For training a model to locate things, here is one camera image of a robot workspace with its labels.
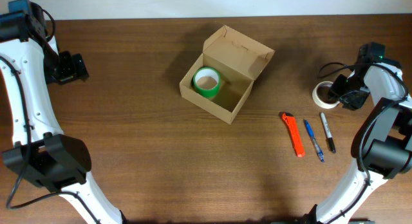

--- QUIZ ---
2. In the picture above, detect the white masking tape roll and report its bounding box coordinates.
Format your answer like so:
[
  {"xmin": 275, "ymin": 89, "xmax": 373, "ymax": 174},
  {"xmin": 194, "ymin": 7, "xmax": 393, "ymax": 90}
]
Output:
[{"xmin": 312, "ymin": 81, "xmax": 339, "ymax": 109}]

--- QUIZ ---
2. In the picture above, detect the orange utility knife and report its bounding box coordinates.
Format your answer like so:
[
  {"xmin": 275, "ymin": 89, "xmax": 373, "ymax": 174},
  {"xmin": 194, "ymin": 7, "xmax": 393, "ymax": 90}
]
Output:
[{"xmin": 280, "ymin": 112, "xmax": 305, "ymax": 158}]

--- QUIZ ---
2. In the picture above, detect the blue ballpoint pen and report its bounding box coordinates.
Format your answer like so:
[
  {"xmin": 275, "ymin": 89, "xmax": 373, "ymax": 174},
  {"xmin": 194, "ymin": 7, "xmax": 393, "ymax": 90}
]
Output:
[{"xmin": 303, "ymin": 120, "xmax": 324, "ymax": 163}]

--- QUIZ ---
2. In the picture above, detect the green tape roll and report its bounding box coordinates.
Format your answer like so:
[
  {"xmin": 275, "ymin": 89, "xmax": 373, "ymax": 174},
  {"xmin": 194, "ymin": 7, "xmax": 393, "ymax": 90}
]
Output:
[{"xmin": 192, "ymin": 67, "xmax": 221, "ymax": 98}]

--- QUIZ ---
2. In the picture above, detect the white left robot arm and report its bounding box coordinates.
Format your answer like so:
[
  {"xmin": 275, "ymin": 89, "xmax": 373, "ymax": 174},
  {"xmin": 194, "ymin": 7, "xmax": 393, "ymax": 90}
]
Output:
[{"xmin": 1, "ymin": 38, "xmax": 127, "ymax": 223}]

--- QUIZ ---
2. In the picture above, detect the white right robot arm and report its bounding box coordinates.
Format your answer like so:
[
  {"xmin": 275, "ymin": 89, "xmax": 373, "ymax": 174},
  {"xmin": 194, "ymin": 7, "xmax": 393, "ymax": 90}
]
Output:
[{"xmin": 301, "ymin": 62, "xmax": 411, "ymax": 223}]

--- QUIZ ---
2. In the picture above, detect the black sharpie marker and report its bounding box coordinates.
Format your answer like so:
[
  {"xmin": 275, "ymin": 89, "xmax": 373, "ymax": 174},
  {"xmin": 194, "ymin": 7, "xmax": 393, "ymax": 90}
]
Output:
[{"xmin": 320, "ymin": 113, "xmax": 336, "ymax": 153}]

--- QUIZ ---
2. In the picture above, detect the brown cardboard box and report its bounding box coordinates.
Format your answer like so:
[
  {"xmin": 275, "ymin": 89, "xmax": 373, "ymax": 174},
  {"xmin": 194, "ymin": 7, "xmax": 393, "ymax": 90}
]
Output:
[{"xmin": 179, "ymin": 25, "xmax": 275, "ymax": 124}]

